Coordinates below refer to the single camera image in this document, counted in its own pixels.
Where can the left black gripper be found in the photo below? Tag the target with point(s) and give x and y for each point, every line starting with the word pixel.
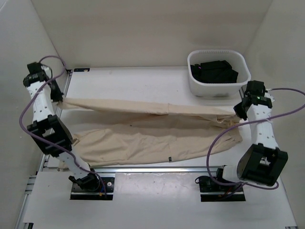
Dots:
pixel 57 95

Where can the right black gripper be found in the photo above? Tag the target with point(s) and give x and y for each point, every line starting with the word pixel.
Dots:
pixel 239 113

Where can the beige trousers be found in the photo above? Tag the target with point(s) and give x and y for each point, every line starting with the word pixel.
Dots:
pixel 136 133

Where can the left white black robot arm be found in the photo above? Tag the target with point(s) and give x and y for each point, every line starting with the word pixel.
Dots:
pixel 49 132

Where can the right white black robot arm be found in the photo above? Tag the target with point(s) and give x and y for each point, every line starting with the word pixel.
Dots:
pixel 263 162

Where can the black folded trousers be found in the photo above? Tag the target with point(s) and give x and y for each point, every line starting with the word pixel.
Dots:
pixel 214 72

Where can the small black label sticker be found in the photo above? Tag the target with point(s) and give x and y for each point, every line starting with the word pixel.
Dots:
pixel 81 69

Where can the white plastic basket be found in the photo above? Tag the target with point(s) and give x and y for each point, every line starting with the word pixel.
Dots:
pixel 237 62

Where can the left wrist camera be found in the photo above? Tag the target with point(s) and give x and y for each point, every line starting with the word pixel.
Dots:
pixel 37 67

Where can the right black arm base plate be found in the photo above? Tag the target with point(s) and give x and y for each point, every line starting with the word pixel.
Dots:
pixel 213 192

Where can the front aluminium rail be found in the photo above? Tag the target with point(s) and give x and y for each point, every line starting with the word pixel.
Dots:
pixel 150 169

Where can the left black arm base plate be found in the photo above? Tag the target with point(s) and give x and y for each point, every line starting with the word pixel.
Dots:
pixel 91 188

